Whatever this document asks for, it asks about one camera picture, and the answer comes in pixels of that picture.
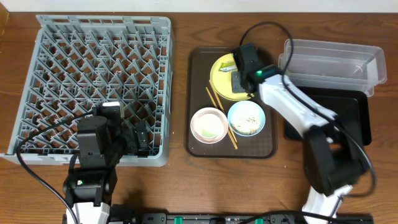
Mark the grey plastic dish rack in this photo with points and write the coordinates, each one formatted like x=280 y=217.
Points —
x=80 y=62

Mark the dark brown serving tray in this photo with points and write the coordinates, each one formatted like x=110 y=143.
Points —
x=260 y=146

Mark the yellow round plate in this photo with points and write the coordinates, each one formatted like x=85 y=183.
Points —
x=222 y=80

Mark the black waste tray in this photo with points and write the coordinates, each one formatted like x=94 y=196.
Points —
x=347 y=104

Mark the white pink bowl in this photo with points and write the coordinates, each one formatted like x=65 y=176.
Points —
x=209 y=125

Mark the wooden chopstick right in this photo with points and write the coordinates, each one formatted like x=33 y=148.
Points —
x=230 y=131

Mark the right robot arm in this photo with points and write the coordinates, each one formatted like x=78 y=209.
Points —
x=333 y=156

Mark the light blue bowl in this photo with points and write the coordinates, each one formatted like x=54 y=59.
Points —
x=247 y=107

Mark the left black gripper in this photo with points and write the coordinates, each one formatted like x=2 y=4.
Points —
x=132 y=145

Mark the green snack wrapper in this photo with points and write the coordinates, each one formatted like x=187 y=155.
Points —
x=227 y=66

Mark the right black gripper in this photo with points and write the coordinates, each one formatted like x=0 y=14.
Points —
x=236 y=79

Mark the wooden chopstick left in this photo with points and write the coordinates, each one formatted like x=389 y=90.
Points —
x=214 y=102

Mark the clear plastic bin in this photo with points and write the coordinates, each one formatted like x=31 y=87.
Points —
x=334 y=65

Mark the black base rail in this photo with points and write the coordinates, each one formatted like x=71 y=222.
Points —
x=275 y=217

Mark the wooden chopstick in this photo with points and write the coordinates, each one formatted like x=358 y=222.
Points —
x=214 y=102
x=230 y=131

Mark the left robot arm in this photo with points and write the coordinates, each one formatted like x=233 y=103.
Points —
x=92 y=177

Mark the food scraps rice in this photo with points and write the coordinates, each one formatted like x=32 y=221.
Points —
x=246 y=123

